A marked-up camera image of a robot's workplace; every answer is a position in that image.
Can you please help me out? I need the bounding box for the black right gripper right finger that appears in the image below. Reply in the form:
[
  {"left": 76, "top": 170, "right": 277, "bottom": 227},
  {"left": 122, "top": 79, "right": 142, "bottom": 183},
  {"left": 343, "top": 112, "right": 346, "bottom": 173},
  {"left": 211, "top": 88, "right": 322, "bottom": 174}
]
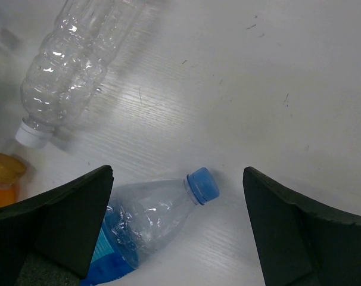
[{"left": 242, "top": 167, "right": 361, "bottom": 285}]

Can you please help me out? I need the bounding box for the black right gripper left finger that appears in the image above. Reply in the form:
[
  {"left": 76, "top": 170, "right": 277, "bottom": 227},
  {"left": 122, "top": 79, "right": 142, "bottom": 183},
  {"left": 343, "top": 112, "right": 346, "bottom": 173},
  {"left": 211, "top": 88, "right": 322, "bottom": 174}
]
[{"left": 0, "top": 165, "right": 113, "bottom": 285}]

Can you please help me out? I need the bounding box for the blue-capped blue-label plastic bottle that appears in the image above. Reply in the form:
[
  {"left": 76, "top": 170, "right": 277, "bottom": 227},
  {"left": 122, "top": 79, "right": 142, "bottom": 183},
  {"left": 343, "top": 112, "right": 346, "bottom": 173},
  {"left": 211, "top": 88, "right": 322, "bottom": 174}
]
[{"left": 80, "top": 167, "right": 220, "bottom": 285}]

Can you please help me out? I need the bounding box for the orange juice bottle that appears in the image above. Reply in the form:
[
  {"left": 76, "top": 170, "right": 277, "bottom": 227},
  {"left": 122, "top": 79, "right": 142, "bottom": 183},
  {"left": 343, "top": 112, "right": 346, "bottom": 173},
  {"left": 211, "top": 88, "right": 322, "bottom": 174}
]
[{"left": 0, "top": 153, "right": 27, "bottom": 208}]

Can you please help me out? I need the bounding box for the clear white-capped plastic bottle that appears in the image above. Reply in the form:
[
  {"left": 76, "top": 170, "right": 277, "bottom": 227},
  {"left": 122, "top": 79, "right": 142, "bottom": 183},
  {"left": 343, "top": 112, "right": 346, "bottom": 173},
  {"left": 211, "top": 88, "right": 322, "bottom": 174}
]
[{"left": 15, "top": 1, "right": 146, "bottom": 148}]

